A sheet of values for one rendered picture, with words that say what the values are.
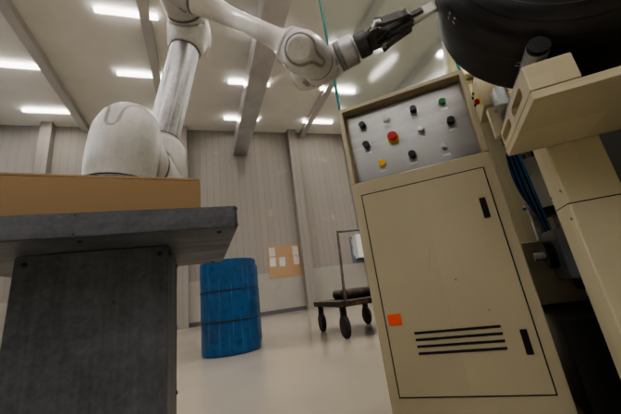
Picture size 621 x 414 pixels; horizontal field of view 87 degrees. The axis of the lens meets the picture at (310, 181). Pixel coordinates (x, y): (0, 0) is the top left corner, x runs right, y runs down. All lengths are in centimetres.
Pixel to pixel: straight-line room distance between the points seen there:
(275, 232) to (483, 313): 1068
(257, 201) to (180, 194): 1126
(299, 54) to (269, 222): 1106
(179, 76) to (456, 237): 113
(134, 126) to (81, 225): 34
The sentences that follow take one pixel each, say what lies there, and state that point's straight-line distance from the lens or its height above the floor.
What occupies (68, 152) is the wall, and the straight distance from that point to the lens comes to 1304.
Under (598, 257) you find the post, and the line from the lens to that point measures 113.
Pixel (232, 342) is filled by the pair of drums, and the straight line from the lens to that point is 375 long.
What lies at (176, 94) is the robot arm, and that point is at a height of 115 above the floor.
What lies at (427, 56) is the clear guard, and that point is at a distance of 164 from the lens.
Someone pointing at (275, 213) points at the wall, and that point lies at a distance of 1192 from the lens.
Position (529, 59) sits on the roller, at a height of 89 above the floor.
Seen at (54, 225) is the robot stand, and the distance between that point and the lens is 64.
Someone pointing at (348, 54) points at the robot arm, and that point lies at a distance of 102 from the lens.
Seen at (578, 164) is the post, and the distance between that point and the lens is 117.
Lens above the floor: 48
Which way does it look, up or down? 19 degrees up
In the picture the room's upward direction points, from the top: 8 degrees counter-clockwise
